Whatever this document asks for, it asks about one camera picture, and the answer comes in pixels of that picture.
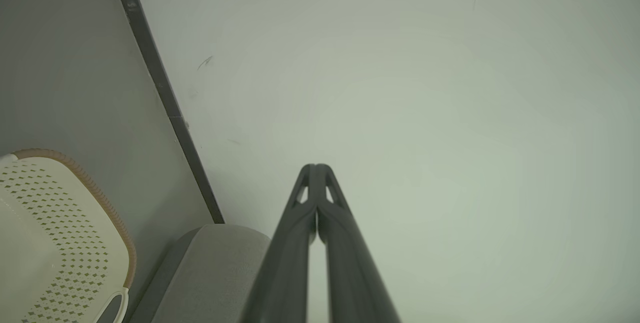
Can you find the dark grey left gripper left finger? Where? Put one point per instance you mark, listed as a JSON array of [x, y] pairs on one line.
[[287, 263]]

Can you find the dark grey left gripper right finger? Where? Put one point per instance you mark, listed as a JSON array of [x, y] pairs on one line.
[[350, 273]]

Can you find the cream laundry basket brown rim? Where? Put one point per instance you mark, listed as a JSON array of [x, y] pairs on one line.
[[50, 243]]

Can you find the grey fabric cushion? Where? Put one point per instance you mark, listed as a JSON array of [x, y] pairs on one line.
[[210, 278]]

